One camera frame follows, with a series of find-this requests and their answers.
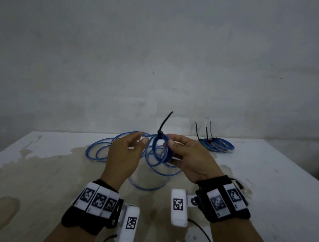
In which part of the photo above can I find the person's left hand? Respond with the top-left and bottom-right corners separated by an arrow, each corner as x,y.
99,131 -> 151,193

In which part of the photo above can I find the person's right hand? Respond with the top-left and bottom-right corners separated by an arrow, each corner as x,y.
164,134 -> 224,185

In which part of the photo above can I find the solid blue cable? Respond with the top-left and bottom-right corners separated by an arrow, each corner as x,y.
202,138 -> 221,152

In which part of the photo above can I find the bundle of black cable ties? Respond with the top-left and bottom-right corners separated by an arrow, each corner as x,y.
230,177 -> 244,191

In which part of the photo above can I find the black left wristband with markers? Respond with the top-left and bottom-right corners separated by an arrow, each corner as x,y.
61,179 -> 124,236

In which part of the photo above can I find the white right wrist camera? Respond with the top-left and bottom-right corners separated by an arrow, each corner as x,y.
170,188 -> 198,228

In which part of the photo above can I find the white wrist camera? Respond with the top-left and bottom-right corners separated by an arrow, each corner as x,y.
117,204 -> 141,242
170,188 -> 198,228

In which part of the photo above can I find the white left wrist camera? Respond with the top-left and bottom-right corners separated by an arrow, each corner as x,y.
117,204 -> 141,242

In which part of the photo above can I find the black right camera cord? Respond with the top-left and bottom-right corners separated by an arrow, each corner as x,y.
187,218 -> 213,242

